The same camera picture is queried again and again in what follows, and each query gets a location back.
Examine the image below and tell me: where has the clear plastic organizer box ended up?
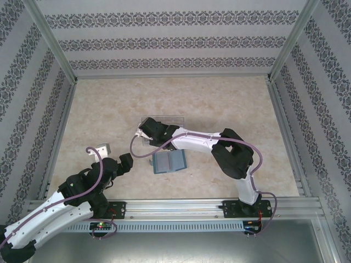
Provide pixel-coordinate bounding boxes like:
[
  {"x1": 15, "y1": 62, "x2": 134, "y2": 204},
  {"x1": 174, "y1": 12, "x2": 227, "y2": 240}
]
[{"x1": 140, "y1": 116, "x2": 185, "y2": 146}]

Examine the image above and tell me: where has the teal leather card holder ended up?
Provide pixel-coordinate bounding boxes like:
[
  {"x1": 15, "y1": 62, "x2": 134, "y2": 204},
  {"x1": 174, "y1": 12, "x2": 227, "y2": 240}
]
[{"x1": 149, "y1": 149, "x2": 189, "y2": 175}]

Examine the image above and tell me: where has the grey metal sheet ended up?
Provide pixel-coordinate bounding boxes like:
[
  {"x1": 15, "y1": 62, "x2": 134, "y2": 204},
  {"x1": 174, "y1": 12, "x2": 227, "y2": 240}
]
[{"x1": 30, "y1": 231, "x2": 339, "y2": 263}]

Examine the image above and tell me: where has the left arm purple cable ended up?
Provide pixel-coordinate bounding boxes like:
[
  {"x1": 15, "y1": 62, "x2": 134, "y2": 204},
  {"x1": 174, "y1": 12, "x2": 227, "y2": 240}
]
[{"x1": 0, "y1": 147, "x2": 118, "y2": 249}]

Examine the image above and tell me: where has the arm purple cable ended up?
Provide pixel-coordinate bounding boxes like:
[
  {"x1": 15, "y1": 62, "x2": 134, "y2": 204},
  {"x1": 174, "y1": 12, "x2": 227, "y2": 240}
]
[
  {"x1": 0, "y1": 147, "x2": 118, "y2": 249},
  {"x1": 129, "y1": 131, "x2": 278, "y2": 238}
]

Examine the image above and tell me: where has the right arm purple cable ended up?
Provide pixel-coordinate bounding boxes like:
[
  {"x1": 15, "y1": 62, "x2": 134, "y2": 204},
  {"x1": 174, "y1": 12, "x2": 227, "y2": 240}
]
[{"x1": 129, "y1": 131, "x2": 278, "y2": 238}]

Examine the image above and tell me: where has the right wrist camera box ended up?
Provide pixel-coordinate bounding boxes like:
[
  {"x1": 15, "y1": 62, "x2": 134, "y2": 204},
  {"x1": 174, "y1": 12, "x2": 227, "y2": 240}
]
[{"x1": 134, "y1": 128, "x2": 154, "y2": 144}]

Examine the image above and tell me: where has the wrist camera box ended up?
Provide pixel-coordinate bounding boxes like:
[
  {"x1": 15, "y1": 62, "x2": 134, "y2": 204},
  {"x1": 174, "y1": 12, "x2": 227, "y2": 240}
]
[
  {"x1": 94, "y1": 142, "x2": 112, "y2": 160},
  {"x1": 134, "y1": 128, "x2": 154, "y2": 144}
]

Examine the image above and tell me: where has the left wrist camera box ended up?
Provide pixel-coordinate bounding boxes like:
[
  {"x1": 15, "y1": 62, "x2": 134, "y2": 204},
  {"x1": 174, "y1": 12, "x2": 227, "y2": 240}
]
[{"x1": 94, "y1": 142, "x2": 112, "y2": 160}]

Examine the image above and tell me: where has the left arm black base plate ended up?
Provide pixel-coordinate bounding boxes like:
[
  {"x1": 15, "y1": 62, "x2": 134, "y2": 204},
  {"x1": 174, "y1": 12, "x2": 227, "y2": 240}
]
[{"x1": 90, "y1": 201, "x2": 127, "y2": 220}]

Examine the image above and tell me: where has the aluminium back frame rail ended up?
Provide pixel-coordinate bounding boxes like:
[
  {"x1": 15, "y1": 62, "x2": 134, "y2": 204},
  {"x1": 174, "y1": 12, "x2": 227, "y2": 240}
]
[{"x1": 74, "y1": 71, "x2": 271, "y2": 81}]

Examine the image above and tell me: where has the aluminium side frame rail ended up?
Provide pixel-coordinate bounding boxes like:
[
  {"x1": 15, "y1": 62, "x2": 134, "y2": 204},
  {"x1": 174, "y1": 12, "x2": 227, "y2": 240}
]
[
  {"x1": 37, "y1": 82, "x2": 77, "y2": 202},
  {"x1": 268, "y1": 81, "x2": 313, "y2": 198}
]

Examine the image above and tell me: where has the aluminium mounting rail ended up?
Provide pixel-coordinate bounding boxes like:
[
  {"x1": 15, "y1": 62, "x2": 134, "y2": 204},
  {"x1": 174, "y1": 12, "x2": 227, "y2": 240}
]
[{"x1": 27, "y1": 198, "x2": 321, "y2": 221}]

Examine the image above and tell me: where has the slotted grey cable duct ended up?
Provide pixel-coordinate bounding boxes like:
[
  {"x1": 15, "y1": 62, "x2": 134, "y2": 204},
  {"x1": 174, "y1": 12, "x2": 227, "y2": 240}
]
[{"x1": 67, "y1": 221, "x2": 245, "y2": 233}]

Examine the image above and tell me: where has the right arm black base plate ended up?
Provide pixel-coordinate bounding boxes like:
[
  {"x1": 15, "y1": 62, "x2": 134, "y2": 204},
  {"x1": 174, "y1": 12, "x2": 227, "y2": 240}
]
[{"x1": 222, "y1": 199, "x2": 274, "y2": 219}]

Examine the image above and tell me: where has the aluminium corner post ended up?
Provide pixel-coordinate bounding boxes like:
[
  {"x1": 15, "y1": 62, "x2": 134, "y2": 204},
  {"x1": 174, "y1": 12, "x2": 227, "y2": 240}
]
[
  {"x1": 266, "y1": 0, "x2": 321, "y2": 82},
  {"x1": 23, "y1": 0, "x2": 78, "y2": 83}
]

